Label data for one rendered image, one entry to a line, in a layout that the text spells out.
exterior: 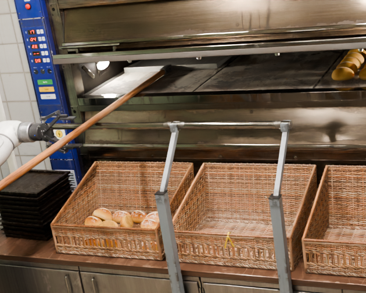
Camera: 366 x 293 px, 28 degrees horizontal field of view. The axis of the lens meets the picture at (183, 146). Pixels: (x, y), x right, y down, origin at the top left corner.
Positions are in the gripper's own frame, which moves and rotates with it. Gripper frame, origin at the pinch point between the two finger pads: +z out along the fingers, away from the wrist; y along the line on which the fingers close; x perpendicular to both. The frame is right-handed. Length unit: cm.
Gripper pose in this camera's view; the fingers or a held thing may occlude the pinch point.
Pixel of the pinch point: (74, 132)
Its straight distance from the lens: 308.8
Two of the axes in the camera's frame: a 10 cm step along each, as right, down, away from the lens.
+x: -3.9, 3.6, -8.5
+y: 1.5, 9.3, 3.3
